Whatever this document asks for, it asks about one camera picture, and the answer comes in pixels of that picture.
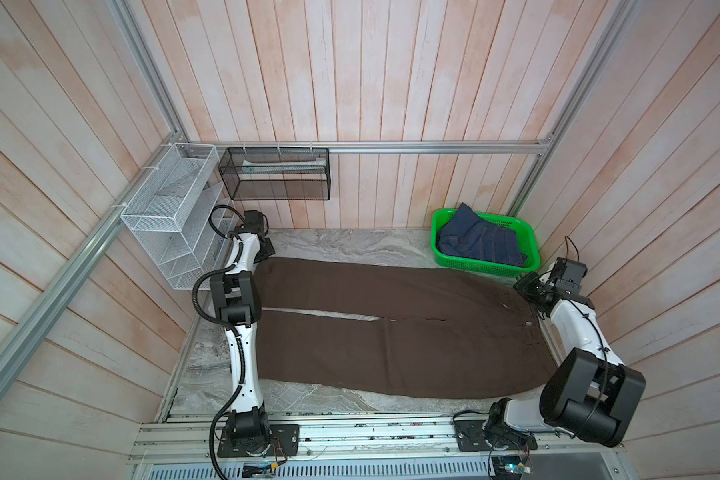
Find brown corduroy trousers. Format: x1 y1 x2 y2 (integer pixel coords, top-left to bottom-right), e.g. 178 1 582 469
254 257 556 399

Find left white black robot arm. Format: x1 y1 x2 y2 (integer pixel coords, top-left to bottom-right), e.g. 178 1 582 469
191 204 272 460

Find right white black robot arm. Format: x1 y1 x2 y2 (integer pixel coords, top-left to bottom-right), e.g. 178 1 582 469
482 257 646 451

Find green plastic basket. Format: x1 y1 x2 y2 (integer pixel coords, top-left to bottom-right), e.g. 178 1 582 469
430 204 541 278

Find blue denim jeans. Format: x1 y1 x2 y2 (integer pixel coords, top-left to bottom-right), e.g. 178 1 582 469
435 203 527 267

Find black wire mesh basket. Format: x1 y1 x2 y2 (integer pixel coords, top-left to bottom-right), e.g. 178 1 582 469
218 146 332 201

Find white wire mesh shelf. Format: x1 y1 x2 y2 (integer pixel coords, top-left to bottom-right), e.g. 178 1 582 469
121 143 234 290

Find horizontal aluminium wall rail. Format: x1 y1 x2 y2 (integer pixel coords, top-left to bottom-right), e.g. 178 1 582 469
209 140 551 155

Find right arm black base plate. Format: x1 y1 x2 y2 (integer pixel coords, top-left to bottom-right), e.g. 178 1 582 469
453 419 538 452

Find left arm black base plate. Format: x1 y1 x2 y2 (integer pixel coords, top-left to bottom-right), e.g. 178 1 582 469
216 424 300 459

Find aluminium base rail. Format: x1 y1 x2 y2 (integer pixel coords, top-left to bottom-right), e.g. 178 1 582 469
124 413 637 479

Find right aluminium frame rail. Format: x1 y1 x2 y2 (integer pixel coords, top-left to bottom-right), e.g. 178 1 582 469
500 1 643 217

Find aluminium frame rail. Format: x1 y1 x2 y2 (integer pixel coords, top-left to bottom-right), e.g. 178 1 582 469
500 1 643 217
0 0 187 430

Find left aluminium frame rail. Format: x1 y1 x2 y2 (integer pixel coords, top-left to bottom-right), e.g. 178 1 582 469
0 0 187 430

